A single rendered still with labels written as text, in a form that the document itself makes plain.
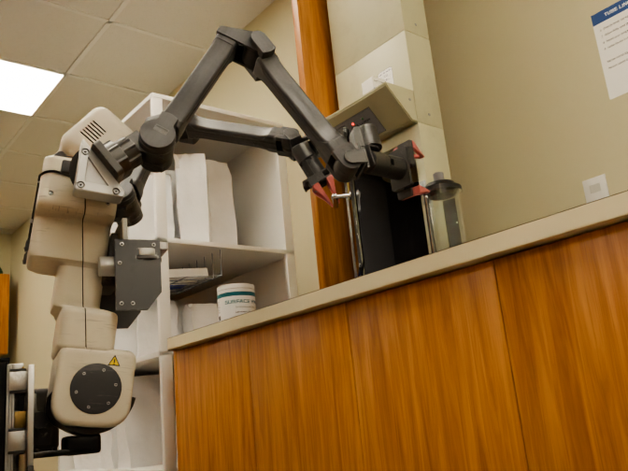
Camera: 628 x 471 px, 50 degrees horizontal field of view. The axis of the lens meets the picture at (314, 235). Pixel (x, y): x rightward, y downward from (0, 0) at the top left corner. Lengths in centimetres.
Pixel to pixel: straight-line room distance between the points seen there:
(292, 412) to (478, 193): 98
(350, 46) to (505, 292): 116
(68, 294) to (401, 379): 76
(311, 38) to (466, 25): 56
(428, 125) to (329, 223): 43
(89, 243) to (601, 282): 106
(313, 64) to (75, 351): 128
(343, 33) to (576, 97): 76
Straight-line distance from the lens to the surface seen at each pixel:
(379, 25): 221
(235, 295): 230
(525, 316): 137
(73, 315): 153
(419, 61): 211
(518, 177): 227
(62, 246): 159
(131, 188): 190
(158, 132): 151
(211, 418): 224
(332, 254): 210
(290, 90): 168
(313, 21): 244
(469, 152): 240
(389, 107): 198
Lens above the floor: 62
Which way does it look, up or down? 15 degrees up
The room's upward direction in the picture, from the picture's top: 6 degrees counter-clockwise
